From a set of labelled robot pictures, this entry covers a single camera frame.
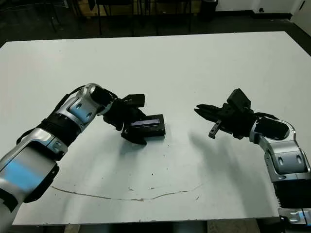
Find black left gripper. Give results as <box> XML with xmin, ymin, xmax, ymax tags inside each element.
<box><xmin>103</xmin><ymin>99</ymin><xmax>149</xmax><ymax>146</ymax></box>

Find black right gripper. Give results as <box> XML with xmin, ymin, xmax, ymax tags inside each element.
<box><xmin>194</xmin><ymin>103</ymin><xmax>256</xmax><ymax>139</ymax></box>

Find black waste bin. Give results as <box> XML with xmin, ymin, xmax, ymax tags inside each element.
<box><xmin>200</xmin><ymin>0</ymin><xmax>218</xmax><ymax>21</ymax></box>

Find black metal furniture legs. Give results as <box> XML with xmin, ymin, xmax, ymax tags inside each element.
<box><xmin>50</xmin><ymin>0</ymin><xmax>82</xmax><ymax>32</ymax></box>

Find black left wrist camera housing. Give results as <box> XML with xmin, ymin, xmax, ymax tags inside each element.
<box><xmin>122</xmin><ymin>94</ymin><xmax>146</xmax><ymax>107</ymax></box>

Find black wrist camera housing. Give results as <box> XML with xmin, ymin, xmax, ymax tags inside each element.
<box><xmin>227</xmin><ymin>88</ymin><xmax>252</xmax><ymax>110</ymax></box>
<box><xmin>122</xmin><ymin>94</ymin><xmax>146</xmax><ymax>107</ymax></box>

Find black right wrist camera housing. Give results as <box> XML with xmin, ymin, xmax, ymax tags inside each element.
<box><xmin>227</xmin><ymin>88</ymin><xmax>252</xmax><ymax>110</ymax></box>

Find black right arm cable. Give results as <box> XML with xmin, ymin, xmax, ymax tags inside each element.
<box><xmin>252</xmin><ymin>111</ymin><xmax>280</xmax><ymax>120</ymax></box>

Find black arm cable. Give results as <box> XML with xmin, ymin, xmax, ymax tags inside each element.
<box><xmin>252</xmin><ymin>111</ymin><xmax>280</xmax><ymax>120</ymax></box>
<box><xmin>17</xmin><ymin>84</ymin><xmax>86</xmax><ymax>142</ymax></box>

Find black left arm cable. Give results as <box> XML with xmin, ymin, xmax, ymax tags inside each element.
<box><xmin>17</xmin><ymin>84</ymin><xmax>86</xmax><ymax>142</ymax></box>

